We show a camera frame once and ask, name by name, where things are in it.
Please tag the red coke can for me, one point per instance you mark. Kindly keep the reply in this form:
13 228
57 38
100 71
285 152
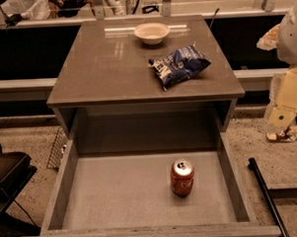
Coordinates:
182 174

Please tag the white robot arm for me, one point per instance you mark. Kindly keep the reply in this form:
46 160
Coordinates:
283 37

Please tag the grey cabinet counter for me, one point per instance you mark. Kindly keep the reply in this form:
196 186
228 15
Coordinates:
107 64

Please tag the open grey top drawer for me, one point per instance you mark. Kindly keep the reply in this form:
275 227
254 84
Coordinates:
114 179

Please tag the blue chip bag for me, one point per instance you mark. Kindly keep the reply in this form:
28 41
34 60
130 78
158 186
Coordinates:
182 64

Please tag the white bowl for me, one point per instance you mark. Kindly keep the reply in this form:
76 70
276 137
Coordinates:
151 33

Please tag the brown snack wrapper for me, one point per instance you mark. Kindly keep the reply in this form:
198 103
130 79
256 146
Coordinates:
287 135

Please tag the black tray stand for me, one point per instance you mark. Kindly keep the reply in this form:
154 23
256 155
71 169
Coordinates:
15 172

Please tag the wire mesh basket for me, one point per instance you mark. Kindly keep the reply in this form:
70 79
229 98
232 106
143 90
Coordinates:
57 150

